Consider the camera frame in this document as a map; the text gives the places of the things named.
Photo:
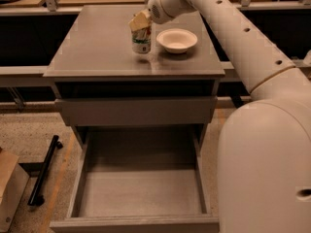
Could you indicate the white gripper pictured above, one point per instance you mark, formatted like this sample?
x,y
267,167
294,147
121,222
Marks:
x,y
159,11

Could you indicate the green white 7up can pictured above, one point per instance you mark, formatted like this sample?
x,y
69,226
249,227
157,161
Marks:
x,y
141,40

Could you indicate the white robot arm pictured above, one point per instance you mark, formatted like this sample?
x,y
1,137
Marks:
x,y
264,150

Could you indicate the grey drawer cabinet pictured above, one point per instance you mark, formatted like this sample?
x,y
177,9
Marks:
x,y
100,35

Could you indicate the closed grey top drawer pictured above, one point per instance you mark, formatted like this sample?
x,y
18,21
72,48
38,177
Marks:
x,y
136,111

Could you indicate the open grey middle drawer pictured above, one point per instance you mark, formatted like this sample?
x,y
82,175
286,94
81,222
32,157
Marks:
x,y
139,180

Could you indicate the white paper bowl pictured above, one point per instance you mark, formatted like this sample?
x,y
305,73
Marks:
x,y
176,40

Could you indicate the brown cardboard box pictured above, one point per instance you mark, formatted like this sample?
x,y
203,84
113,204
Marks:
x,y
13,180

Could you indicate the black metal bar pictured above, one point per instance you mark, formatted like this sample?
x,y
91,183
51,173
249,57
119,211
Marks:
x,y
36,198

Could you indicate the grey metal rail shelf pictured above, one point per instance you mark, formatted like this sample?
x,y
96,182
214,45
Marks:
x,y
22,72

